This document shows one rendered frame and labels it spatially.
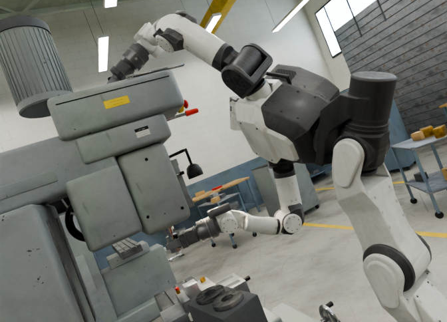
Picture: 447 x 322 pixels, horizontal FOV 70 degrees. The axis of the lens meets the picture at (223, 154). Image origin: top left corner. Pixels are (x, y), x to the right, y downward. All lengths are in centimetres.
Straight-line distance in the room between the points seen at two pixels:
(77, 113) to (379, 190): 100
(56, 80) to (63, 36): 749
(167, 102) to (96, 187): 40
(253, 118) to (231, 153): 751
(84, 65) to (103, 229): 745
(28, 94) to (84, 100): 18
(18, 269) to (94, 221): 25
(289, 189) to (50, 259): 87
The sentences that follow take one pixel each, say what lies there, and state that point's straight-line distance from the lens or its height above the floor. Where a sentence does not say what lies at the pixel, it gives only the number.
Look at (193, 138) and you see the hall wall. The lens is 829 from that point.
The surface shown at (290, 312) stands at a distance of 165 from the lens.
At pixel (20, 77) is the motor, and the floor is 199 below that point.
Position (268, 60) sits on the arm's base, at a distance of 111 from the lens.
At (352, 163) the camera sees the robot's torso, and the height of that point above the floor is 134.
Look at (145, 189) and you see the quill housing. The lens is 123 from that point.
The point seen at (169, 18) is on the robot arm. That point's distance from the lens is 120.
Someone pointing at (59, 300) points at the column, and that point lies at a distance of 112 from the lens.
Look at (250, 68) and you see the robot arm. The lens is 107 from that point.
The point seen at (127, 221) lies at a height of 139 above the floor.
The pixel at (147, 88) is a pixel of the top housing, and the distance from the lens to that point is 128.
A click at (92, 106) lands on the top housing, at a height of 182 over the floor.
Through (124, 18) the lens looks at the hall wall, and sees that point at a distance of 912.
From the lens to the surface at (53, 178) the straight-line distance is 122.
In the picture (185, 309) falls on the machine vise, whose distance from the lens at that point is 135.
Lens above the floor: 147
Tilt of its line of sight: 1 degrees up
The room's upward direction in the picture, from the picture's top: 21 degrees counter-clockwise
